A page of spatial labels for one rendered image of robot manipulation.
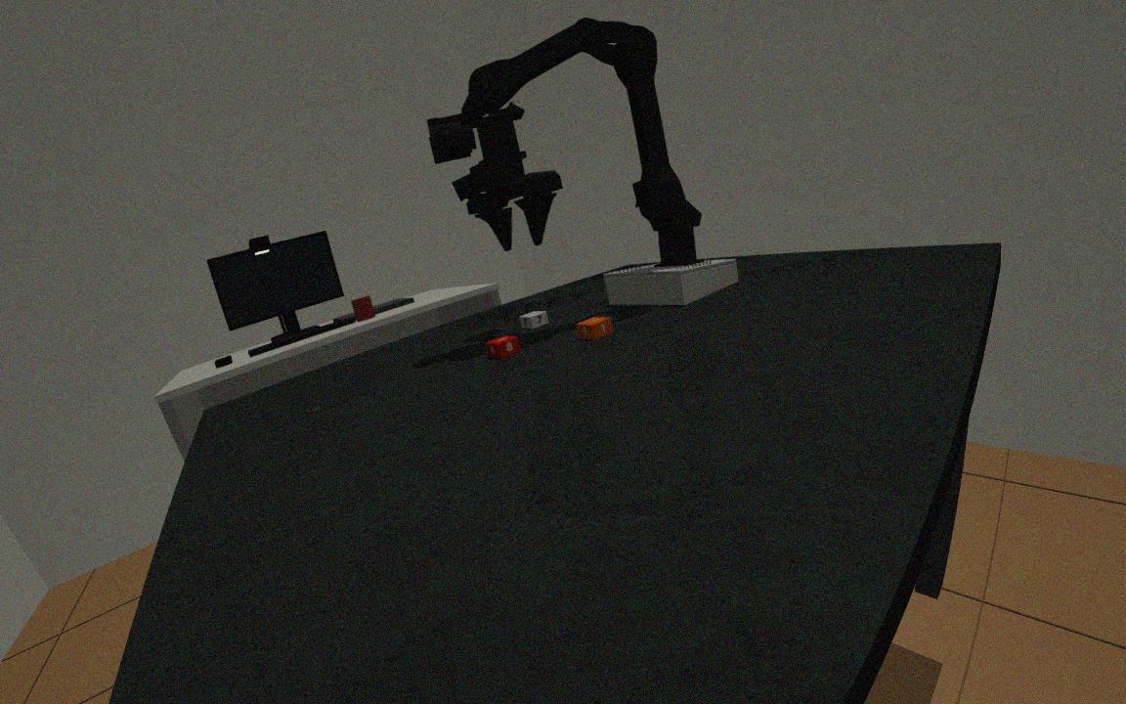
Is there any orange block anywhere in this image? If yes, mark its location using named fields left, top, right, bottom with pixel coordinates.
left=577, top=317, right=613, bottom=339

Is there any red block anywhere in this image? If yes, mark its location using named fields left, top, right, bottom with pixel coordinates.
left=486, top=335, right=521, bottom=359

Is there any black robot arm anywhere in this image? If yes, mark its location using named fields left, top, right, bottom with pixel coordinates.
left=427, top=18, right=704, bottom=267

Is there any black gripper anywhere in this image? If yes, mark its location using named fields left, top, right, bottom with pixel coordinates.
left=466, top=145, right=563, bottom=251

